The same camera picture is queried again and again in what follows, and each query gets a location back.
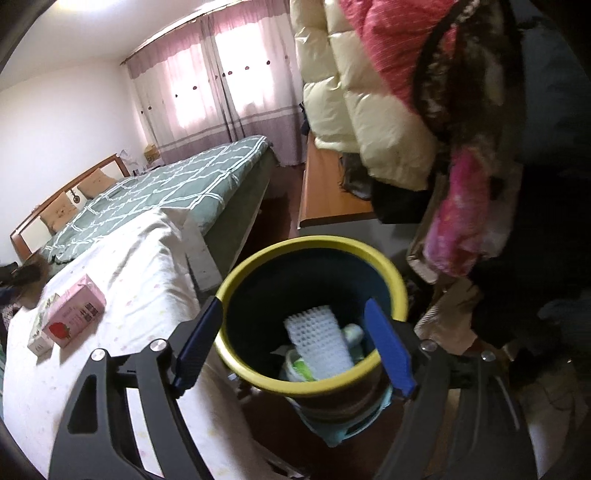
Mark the wooden bed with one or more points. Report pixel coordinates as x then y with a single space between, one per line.
231 230

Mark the white floral tablecloth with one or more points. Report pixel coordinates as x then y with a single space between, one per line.
115 300

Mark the pink and white curtain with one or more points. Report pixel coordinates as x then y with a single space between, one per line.
207 78

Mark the dark hanging coat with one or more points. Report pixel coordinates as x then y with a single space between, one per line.
554 138

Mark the yellow-rimmed dark trash can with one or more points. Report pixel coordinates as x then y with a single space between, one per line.
314 258

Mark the wooden desk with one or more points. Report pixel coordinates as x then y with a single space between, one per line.
328 189

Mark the white cup with green rim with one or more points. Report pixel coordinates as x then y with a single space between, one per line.
295 367

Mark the cream down jacket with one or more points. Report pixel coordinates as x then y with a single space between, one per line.
360 106

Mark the dark fur-trimmed coat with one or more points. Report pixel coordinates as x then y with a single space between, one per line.
461 69

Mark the tan pillow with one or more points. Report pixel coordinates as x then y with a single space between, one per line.
57 212
97 182

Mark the beige carton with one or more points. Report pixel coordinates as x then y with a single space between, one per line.
40 325

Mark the black hanging garment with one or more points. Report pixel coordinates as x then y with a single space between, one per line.
397 203

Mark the white foam net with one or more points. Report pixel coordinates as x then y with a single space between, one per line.
318 337

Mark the pink quilted jacket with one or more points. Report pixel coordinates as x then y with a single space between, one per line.
397 50

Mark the small white bottle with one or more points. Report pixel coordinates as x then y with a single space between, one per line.
355 334

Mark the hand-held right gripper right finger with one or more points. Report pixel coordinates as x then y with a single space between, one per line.
388 350

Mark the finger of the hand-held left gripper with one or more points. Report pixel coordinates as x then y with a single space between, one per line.
5 276

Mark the green plaid duvet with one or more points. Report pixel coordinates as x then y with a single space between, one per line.
161 189

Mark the pink carton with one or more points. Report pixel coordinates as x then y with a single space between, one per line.
76 314

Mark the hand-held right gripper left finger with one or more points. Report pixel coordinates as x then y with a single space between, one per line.
198 346

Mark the pink floral cloth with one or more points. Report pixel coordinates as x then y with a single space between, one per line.
457 217

